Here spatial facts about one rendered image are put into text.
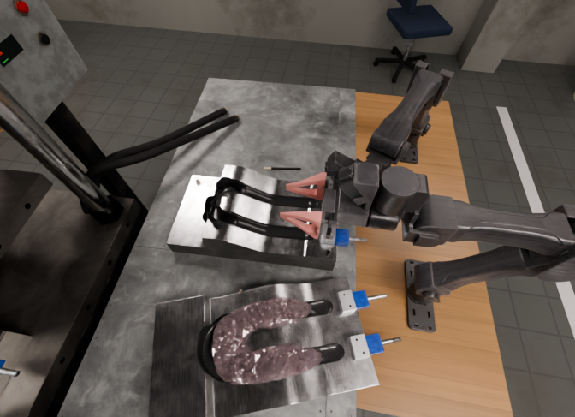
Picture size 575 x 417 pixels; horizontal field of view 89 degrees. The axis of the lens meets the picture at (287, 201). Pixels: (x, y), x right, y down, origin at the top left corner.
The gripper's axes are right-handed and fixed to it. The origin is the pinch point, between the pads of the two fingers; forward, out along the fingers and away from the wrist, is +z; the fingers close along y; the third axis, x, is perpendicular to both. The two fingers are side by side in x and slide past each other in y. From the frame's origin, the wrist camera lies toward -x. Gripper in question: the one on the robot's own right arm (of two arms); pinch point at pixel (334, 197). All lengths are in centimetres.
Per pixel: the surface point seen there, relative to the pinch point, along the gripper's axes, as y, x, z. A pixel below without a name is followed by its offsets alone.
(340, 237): 11.6, 3.4, 1.3
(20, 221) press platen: 23, -73, 32
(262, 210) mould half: 4.8, -16.7, 13.6
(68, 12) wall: -270, -218, 208
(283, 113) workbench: -50, -14, 21
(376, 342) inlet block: 36.8, 14.2, 0.2
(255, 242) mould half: 15.7, -16.7, 13.9
